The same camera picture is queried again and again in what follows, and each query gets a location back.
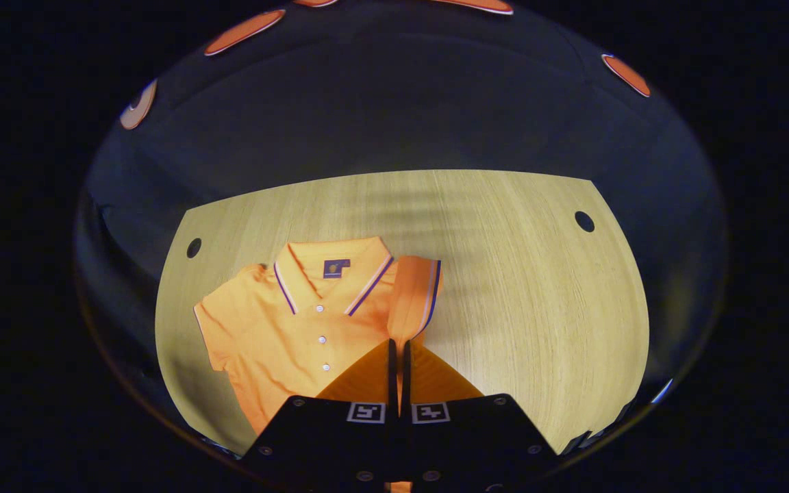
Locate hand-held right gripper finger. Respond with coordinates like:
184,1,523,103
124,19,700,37
401,338,565,493
239,338,401,493

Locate orange T-shirt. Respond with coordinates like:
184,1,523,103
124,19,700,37
192,236,443,493

